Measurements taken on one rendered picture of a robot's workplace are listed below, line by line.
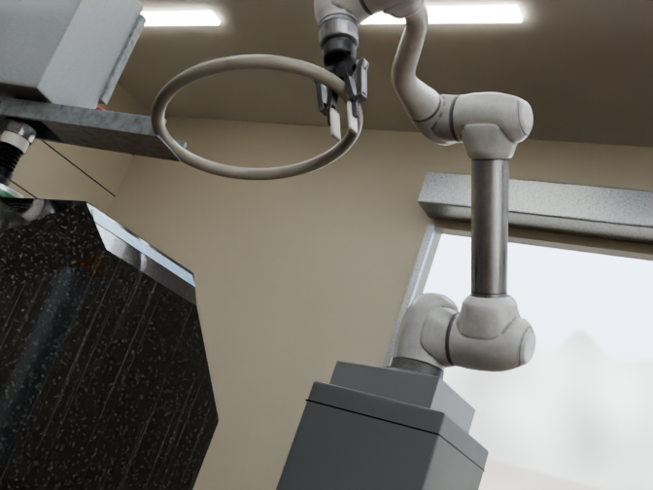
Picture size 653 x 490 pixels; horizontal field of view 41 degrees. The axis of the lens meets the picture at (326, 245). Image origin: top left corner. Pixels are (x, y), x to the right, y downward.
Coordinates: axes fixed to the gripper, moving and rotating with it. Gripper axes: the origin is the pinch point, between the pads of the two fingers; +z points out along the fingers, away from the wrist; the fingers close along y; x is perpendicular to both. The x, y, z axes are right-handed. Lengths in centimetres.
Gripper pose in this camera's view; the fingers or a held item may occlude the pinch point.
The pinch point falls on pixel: (343, 122)
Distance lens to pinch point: 192.6
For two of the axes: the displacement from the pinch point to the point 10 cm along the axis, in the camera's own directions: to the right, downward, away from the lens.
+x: -5.3, -3.5, -7.7
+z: 0.4, 9.0, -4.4
